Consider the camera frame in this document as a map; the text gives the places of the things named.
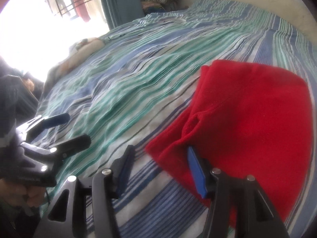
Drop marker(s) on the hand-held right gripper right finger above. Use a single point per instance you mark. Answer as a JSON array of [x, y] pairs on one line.
[[197, 171]]

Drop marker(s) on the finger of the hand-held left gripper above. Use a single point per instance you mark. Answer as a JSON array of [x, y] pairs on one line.
[[74, 143], [55, 120]]

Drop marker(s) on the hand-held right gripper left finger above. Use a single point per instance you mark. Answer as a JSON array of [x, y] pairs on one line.
[[125, 171]]

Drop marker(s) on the red sweater with white rabbit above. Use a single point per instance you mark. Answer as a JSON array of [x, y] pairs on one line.
[[247, 119]]

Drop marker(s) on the person's left hand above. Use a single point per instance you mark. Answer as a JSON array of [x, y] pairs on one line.
[[32, 194]]

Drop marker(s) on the person's dark clothing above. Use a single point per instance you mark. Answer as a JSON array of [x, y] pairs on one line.
[[12, 99]]

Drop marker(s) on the beige crumpled cloth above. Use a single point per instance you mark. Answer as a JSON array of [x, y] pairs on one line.
[[81, 50]]

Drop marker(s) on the striped bed sheet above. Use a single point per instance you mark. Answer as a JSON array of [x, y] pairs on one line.
[[138, 79]]

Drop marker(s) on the red hanging garment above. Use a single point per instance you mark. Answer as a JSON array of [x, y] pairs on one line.
[[80, 5]]

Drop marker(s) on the blue curtain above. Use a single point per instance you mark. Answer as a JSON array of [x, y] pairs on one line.
[[123, 0]]

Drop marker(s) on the cream padded headboard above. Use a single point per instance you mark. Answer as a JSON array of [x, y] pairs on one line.
[[260, 2]]

